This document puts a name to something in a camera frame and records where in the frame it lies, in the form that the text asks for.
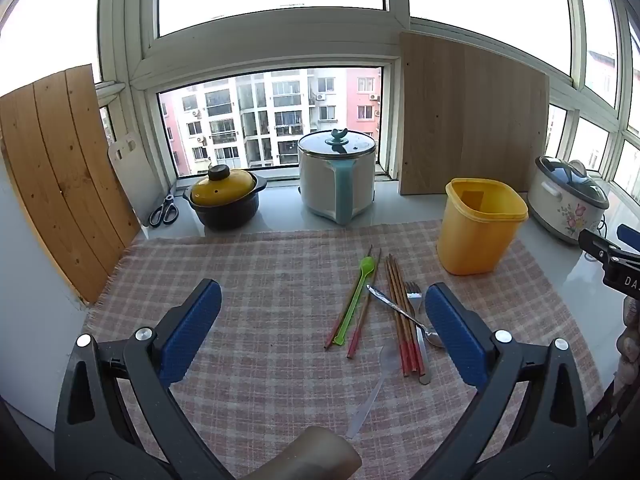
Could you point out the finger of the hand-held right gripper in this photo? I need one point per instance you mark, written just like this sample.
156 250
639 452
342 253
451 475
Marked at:
595 246
630 237

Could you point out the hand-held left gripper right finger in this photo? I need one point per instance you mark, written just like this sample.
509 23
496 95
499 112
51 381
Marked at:
455 335

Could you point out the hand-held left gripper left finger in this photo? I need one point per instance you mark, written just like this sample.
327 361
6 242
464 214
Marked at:
192 330

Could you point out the metal spoon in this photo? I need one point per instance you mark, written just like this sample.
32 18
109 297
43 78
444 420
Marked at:
432 337

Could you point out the metal fork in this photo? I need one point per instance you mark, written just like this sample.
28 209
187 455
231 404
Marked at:
414 295

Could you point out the clear plastic spoon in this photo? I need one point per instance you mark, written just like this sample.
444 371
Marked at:
389 360

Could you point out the yellow plastic container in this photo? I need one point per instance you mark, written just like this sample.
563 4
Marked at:
475 245

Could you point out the green plastic spoon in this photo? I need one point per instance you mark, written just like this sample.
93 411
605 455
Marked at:
367 265

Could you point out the person's right hand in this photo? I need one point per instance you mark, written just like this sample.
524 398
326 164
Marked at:
630 360

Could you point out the person's left hand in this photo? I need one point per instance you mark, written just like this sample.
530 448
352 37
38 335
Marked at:
315 455

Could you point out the floral white slow cooker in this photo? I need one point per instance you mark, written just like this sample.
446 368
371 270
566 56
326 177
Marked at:
555 205

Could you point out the pink checkered cloth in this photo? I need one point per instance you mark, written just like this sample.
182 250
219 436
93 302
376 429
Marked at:
250 270

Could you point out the black clay pot yellow lid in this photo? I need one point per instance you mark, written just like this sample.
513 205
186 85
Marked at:
225 207

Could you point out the white cutting board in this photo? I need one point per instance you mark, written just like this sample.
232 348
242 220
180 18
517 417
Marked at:
132 180

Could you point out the light wooden board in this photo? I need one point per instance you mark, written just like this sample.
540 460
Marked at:
470 110

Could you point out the white teal electric pot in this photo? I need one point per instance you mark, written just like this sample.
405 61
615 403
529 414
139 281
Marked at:
320 180

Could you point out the wooden slat board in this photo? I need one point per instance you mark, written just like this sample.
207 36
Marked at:
50 160

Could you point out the apartment buildings outside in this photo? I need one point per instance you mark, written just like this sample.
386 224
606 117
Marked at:
260 110

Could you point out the white window frame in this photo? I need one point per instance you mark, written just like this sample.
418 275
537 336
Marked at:
270 55

